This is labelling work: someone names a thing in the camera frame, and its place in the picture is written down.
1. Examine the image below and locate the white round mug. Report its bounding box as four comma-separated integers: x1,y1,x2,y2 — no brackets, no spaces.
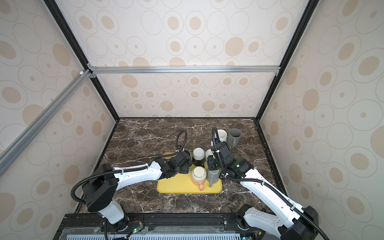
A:
214,129,228,144

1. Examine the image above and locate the tall grey mug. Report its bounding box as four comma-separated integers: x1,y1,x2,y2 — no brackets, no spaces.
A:
227,129,242,148

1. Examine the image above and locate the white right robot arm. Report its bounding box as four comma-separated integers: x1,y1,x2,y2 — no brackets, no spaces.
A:
211,142,320,240

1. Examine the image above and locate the cream mug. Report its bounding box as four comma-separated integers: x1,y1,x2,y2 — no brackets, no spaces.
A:
205,149,213,160

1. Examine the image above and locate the black mug white base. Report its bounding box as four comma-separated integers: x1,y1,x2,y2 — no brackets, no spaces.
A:
192,148,205,168

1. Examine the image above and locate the short grey mug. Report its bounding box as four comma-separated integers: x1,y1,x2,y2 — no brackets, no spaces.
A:
207,169,221,188

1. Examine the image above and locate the peach mug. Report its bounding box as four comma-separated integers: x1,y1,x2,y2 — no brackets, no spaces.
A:
192,166,207,191

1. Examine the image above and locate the yellow tray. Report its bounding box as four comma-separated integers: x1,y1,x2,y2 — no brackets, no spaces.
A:
157,159,223,194

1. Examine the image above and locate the aluminium crossbar back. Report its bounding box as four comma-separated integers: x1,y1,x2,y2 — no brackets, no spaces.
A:
90,65,280,75

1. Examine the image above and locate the aluminium crossbar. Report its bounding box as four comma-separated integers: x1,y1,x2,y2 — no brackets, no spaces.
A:
90,65,280,75
1,69,91,175

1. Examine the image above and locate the aluminium crossbar left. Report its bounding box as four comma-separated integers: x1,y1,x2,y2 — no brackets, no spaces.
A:
1,69,91,175

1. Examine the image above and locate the black corrugated cable right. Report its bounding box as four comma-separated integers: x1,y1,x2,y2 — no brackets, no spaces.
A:
211,126,331,240

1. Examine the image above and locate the black corrugated cable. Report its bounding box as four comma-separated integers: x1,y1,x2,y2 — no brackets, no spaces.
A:
70,128,189,205
211,126,331,240

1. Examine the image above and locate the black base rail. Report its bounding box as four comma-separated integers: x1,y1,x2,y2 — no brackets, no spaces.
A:
54,213,266,240

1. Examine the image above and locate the black corrugated cable left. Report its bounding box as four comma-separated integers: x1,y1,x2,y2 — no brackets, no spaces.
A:
70,128,189,205

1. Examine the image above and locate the black right corner post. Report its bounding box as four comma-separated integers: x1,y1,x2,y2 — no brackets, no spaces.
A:
255,0,320,123

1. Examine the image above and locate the black corner frame post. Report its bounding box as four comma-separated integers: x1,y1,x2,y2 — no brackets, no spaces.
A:
43,0,120,122

